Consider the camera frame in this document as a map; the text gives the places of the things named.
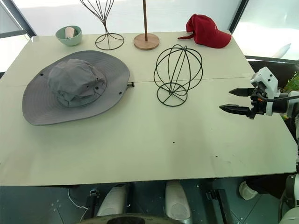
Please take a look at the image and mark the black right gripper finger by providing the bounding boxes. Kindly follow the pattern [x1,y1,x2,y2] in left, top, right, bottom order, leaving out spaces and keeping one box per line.
[228,87,255,97]
[219,104,251,117]

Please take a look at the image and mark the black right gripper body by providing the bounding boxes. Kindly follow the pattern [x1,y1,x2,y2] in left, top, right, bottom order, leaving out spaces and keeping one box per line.
[248,86,267,120]

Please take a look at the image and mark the wooden pole stand round base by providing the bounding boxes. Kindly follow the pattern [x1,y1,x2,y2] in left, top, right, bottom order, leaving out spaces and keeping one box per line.
[133,0,160,50]

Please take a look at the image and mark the grey wide-brim bucket hat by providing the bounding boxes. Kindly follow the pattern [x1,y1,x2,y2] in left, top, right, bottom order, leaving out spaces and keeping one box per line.
[22,50,135,126]

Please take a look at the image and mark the green plant leaves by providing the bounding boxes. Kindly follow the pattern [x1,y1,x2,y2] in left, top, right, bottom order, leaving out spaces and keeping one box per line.
[282,71,299,121]

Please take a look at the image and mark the red baseball cap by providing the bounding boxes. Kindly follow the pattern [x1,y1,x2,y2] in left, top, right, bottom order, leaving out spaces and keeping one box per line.
[178,14,232,49]

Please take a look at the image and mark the white round floor object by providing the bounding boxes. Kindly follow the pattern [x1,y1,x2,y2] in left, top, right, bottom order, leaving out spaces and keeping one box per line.
[239,181,258,201]

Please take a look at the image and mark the silver robot right leg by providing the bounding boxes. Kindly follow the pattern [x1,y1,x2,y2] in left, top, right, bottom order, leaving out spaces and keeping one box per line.
[164,181,191,221]

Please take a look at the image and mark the silver robot leg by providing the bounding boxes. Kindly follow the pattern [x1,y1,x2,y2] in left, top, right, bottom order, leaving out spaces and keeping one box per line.
[164,181,191,221]
[96,184,130,217]

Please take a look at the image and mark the dark rounded robot torso top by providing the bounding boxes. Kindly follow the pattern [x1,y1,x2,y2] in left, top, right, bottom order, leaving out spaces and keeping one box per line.
[80,213,184,224]

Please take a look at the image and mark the silver robot left leg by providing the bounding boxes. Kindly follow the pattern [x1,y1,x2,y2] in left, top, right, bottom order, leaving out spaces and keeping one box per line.
[96,184,130,217]

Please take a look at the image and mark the mint green bowl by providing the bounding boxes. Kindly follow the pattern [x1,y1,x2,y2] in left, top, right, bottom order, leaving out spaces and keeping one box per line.
[55,25,83,47]

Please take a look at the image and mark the pale pink item in bowl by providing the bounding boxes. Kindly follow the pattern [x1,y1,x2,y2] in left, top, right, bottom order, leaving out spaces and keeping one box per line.
[64,27,78,39]

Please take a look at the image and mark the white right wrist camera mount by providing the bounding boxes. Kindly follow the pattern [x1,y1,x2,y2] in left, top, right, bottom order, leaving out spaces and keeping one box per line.
[250,66,278,116]

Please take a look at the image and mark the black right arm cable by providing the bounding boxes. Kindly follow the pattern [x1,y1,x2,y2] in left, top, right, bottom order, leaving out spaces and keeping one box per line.
[256,94,299,103]

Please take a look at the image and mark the black wire globe stand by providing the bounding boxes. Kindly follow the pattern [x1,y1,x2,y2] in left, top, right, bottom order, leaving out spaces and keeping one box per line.
[153,44,203,107]

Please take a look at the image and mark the black table leg bracket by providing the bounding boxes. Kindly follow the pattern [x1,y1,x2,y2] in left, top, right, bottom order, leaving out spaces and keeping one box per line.
[206,188,234,224]
[85,186,102,217]

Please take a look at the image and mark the dark wire flared stand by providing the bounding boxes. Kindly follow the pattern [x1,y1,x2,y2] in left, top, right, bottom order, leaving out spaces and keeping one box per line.
[79,0,125,50]

